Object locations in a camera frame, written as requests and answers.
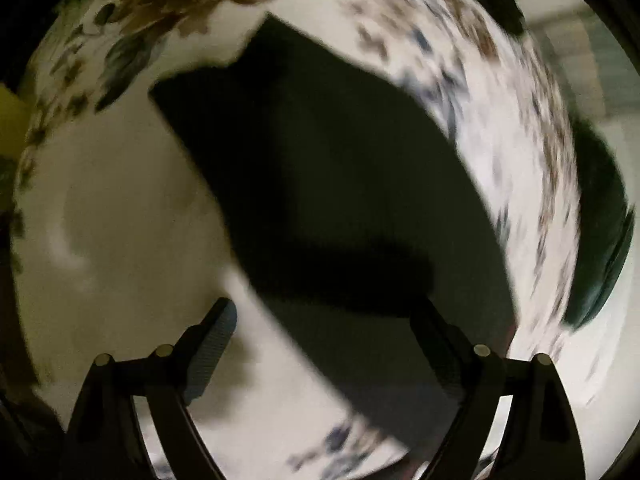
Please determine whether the floral blanket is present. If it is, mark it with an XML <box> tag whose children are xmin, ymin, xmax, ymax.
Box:
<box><xmin>10</xmin><ymin>0</ymin><xmax>631</xmax><ymax>480</ymax></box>

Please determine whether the grey striped sheet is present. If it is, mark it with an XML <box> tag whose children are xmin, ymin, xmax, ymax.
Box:
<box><xmin>530</xmin><ymin>10</ymin><xmax>640</xmax><ymax>126</ymax></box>

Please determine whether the black garment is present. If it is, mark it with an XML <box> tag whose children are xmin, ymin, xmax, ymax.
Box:
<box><xmin>149</xmin><ymin>12</ymin><xmax>518</xmax><ymax>361</ymax></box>

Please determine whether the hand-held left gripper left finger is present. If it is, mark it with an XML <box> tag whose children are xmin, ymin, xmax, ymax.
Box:
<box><xmin>62</xmin><ymin>297</ymin><xmax>238</xmax><ymax>480</ymax></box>

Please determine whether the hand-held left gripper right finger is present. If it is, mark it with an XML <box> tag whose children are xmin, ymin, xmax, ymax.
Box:
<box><xmin>410</xmin><ymin>300</ymin><xmax>586</xmax><ymax>480</ymax></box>

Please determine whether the yellow object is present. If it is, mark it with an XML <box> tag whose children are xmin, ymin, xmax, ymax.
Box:
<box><xmin>0</xmin><ymin>85</ymin><xmax>31</xmax><ymax>161</ymax></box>

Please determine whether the dark green cloth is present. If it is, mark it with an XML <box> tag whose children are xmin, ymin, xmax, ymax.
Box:
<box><xmin>560</xmin><ymin>115</ymin><xmax>636</xmax><ymax>331</ymax></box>

